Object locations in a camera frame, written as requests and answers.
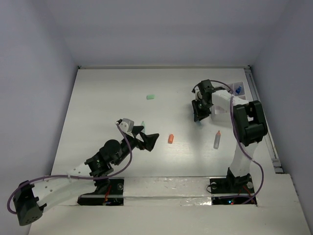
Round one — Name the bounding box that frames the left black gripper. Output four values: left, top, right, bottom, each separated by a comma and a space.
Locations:
114, 126, 158, 165

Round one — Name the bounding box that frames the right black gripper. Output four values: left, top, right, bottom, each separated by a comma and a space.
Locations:
191, 98, 212, 121

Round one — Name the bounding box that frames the blue cap glue pen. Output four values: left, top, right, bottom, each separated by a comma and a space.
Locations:
235, 86, 242, 95

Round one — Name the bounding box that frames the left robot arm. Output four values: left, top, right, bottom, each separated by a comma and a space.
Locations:
7, 121, 159, 226

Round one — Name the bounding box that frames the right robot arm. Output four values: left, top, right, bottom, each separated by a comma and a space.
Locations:
192, 79, 268, 192

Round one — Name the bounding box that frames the green highlighter marker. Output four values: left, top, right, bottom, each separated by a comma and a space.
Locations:
141, 121, 146, 133

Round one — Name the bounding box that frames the orange eraser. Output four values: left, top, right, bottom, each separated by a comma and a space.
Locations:
168, 134, 174, 144

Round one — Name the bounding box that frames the green eraser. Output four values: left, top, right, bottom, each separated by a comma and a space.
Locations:
146, 94, 155, 100

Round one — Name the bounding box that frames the orange cap grey marker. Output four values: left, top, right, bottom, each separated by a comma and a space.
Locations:
213, 130, 221, 149

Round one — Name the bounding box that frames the white compartment organizer box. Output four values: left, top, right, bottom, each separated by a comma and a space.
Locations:
211, 82, 249, 122

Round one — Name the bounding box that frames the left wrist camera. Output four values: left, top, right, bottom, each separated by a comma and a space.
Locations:
115, 118, 134, 135

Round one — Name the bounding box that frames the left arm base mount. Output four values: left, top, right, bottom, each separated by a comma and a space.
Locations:
77, 178, 124, 206

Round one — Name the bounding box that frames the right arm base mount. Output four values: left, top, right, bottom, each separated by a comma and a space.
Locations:
206, 169, 257, 205

